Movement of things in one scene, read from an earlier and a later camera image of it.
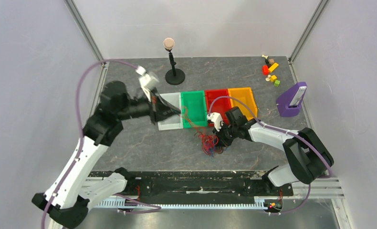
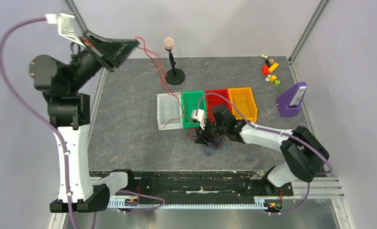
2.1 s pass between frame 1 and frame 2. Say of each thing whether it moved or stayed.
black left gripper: moved
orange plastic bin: stayed
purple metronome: stayed
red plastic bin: stayed
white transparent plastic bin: stayed
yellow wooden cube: stayed
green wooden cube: stayed
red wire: moved
